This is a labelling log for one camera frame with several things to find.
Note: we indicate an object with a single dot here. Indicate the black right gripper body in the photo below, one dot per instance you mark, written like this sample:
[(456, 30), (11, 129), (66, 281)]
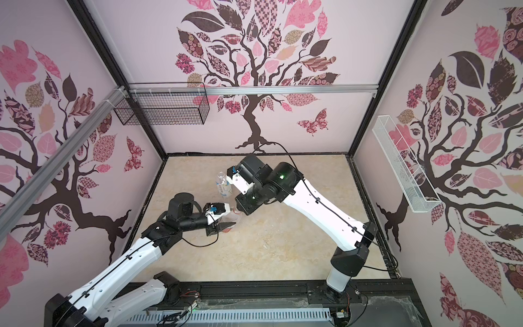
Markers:
[(236, 189)]

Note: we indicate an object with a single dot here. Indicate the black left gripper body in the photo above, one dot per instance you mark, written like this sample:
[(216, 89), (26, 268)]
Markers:
[(210, 229)]

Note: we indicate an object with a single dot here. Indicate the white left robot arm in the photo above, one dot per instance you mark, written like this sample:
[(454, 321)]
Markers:
[(100, 302)]

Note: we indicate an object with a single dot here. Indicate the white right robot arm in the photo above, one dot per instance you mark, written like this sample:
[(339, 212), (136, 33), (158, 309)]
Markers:
[(259, 184)]

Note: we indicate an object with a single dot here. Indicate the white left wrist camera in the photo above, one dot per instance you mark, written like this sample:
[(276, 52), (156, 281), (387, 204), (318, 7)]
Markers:
[(213, 212)]

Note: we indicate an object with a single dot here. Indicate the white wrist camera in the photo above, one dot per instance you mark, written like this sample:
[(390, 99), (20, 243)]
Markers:
[(235, 178), (213, 212)]

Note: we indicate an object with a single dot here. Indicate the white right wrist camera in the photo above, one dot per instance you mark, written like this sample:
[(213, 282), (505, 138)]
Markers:
[(235, 178)]

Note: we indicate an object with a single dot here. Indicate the white slotted cable duct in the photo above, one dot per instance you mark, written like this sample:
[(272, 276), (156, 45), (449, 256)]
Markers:
[(235, 317)]

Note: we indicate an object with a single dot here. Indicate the black wire basket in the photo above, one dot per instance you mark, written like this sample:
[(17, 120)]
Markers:
[(183, 104)]

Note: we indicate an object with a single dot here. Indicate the aluminium rail back wall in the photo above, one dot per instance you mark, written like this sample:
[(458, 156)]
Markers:
[(251, 90)]

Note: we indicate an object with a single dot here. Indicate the aluminium rail wall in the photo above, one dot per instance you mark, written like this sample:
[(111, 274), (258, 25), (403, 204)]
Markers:
[(251, 90), (21, 201)]

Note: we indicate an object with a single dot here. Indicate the white wire shelf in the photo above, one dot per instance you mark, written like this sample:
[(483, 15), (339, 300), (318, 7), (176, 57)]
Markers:
[(395, 140)]

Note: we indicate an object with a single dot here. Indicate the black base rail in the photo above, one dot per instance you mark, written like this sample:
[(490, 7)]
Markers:
[(365, 302)]

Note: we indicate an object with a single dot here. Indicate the aluminium rail left wall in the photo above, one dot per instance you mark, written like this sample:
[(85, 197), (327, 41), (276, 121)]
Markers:
[(21, 201)]

